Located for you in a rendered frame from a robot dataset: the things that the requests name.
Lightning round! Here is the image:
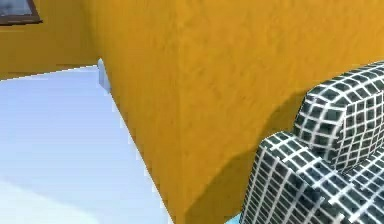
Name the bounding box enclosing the pale blue flat panel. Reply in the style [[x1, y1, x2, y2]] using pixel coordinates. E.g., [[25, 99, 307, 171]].
[[97, 58, 112, 92]]

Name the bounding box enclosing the black white checked sofa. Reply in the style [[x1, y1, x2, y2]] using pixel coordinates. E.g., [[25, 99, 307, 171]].
[[238, 60, 384, 224]]

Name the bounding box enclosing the dark brown framed window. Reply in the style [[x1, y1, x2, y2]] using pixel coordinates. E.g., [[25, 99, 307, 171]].
[[0, 0, 44, 27]]

